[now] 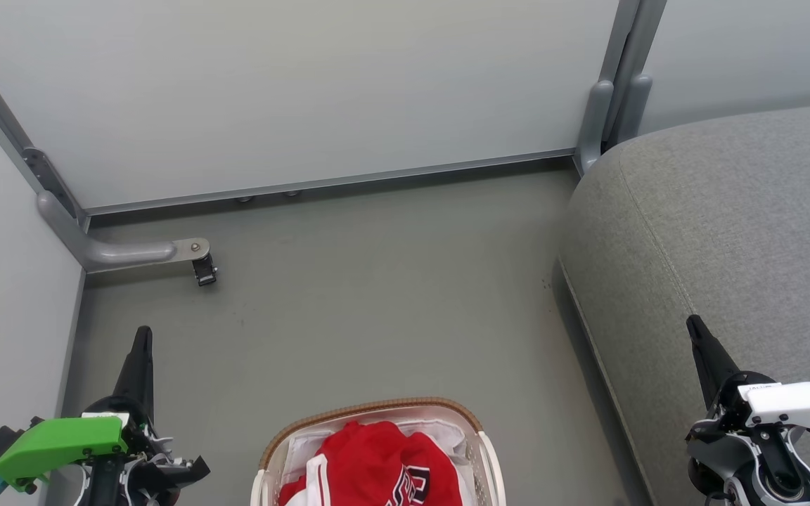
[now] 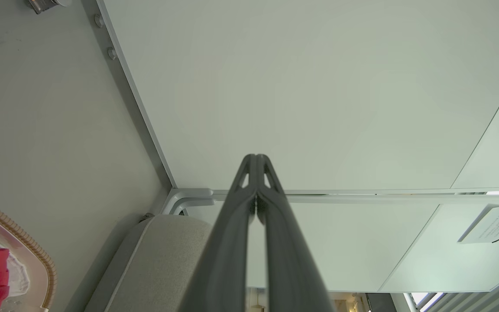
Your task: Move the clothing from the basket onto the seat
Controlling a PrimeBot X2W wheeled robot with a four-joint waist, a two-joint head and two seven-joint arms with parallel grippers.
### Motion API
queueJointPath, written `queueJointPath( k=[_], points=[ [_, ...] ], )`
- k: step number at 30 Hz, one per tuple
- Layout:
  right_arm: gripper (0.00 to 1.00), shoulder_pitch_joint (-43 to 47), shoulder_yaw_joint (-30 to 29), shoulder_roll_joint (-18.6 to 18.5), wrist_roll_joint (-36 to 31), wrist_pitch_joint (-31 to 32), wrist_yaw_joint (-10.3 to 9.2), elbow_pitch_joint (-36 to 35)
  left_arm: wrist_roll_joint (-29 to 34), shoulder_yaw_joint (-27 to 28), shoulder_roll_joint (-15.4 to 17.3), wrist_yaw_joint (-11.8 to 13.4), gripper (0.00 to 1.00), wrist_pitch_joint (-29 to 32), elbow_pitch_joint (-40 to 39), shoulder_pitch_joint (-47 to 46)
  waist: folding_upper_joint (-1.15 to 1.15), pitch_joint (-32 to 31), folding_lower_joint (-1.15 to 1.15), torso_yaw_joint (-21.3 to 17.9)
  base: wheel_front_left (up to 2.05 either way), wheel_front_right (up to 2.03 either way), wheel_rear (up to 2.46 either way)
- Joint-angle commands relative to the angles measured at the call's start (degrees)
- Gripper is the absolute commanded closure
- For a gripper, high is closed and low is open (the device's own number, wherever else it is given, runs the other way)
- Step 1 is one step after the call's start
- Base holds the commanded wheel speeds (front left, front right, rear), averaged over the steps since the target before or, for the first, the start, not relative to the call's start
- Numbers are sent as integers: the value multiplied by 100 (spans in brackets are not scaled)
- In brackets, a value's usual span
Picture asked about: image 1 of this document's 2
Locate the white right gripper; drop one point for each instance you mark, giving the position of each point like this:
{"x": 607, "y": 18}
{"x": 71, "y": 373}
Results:
{"x": 792, "y": 404}

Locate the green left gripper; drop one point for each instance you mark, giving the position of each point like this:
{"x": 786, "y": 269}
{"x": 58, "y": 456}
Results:
{"x": 60, "y": 443}

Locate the grey partition foot bracket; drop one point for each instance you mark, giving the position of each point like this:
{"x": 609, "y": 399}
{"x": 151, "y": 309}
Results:
{"x": 124, "y": 250}

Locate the grey partition base rail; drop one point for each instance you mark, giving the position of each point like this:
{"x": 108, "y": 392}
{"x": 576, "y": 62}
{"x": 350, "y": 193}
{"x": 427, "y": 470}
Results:
{"x": 328, "y": 183}

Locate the red jersey shirt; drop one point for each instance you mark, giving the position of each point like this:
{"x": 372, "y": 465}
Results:
{"x": 377, "y": 467}

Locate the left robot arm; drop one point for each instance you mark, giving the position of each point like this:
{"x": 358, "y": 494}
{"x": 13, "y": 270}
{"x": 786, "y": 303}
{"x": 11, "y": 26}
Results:
{"x": 113, "y": 492}

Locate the grey fabric sofa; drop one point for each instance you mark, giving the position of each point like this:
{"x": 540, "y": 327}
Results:
{"x": 728, "y": 246}

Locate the white laundry basket brown rim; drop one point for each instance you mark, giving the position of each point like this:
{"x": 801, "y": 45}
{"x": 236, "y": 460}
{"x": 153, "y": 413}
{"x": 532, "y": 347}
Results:
{"x": 486, "y": 457}

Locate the black caster wheel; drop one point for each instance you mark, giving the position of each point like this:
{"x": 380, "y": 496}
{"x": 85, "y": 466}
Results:
{"x": 205, "y": 271}

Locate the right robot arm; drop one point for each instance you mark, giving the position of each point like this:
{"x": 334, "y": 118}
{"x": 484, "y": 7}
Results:
{"x": 763, "y": 474}

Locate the grey partition post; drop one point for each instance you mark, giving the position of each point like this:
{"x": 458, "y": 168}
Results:
{"x": 634, "y": 98}
{"x": 593, "y": 123}

